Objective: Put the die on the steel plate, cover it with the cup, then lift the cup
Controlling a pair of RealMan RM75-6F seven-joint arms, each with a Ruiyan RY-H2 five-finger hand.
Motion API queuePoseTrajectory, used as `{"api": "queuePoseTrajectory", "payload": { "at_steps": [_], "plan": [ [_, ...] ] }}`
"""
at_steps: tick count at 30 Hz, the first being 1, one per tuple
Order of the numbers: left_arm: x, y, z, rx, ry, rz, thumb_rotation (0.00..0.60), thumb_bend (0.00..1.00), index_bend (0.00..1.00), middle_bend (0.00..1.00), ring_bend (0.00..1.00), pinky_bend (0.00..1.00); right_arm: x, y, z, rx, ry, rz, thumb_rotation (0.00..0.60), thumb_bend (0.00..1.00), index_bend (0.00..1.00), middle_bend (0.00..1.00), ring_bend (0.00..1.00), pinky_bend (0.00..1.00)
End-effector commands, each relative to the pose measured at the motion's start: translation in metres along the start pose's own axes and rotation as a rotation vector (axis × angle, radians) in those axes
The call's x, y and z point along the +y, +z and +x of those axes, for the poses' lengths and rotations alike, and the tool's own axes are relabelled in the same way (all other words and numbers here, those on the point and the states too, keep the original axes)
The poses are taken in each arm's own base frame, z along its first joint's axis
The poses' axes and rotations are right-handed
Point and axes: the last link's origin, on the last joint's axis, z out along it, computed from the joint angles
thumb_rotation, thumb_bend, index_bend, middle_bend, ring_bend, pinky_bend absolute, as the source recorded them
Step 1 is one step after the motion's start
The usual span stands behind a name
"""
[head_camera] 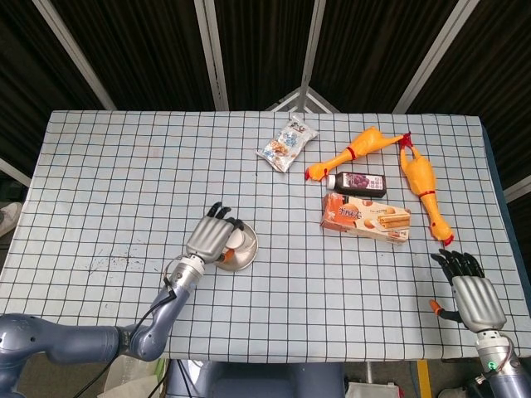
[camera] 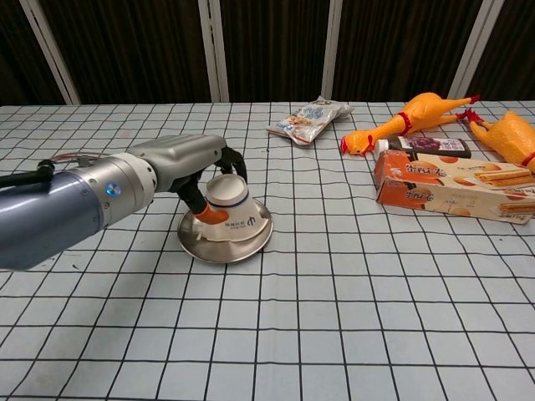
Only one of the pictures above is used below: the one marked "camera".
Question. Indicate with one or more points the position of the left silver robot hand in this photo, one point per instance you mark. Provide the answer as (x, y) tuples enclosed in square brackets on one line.
[(184, 154)]

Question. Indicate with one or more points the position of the white paper cup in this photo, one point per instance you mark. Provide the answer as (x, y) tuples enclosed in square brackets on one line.
[(238, 219)]

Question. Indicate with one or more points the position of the round metal plate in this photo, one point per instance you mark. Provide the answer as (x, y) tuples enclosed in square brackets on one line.
[(221, 252)]

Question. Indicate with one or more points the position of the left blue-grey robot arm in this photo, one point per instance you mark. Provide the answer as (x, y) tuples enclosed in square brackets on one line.
[(58, 217)]

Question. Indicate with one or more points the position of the white blue snack bag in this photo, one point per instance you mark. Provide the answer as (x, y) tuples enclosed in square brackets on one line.
[(309, 121)]

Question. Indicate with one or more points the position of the light blue checked tablecloth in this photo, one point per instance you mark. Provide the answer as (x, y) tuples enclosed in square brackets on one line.
[(313, 313)]

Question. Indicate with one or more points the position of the yellow rubber chicken toy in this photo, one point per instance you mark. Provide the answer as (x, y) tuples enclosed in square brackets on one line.
[(422, 110), (507, 140)]

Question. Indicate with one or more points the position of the dark grape juice bottle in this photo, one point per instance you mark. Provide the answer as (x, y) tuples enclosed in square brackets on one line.
[(430, 146)]

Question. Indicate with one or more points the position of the orange biscuit roll box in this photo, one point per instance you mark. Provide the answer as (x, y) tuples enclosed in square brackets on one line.
[(439, 188)]

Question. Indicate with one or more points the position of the white metal frame post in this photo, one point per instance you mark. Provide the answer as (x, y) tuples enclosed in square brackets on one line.
[(332, 50), (50, 52), (214, 50), (474, 50)]

